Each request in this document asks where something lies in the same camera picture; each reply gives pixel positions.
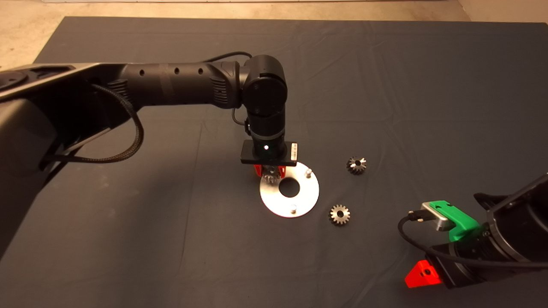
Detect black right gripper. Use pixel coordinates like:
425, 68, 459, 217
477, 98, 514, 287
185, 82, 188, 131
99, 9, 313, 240
405, 245, 474, 289

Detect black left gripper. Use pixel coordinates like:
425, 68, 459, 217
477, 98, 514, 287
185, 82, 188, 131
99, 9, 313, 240
240, 140, 299, 179

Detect steel planetary gear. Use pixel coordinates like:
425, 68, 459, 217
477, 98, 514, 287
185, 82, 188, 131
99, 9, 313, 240
328, 204, 351, 226
346, 157, 367, 175
262, 167, 281, 185

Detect dark grey table cloth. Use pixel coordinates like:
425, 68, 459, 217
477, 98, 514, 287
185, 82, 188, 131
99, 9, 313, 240
0, 16, 548, 308

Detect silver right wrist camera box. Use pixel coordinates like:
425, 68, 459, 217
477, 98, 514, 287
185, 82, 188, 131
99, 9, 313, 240
421, 202, 455, 232

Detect green right camera mount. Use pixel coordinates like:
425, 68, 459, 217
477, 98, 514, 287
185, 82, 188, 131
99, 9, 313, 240
429, 200, 482, 242

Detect black left camera cable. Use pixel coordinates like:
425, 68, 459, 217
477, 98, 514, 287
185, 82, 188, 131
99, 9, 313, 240
205, 51, 253, 136

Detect braided black arm cable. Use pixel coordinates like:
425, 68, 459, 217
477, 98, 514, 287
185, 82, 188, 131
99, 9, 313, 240
43, 83, 145, 164

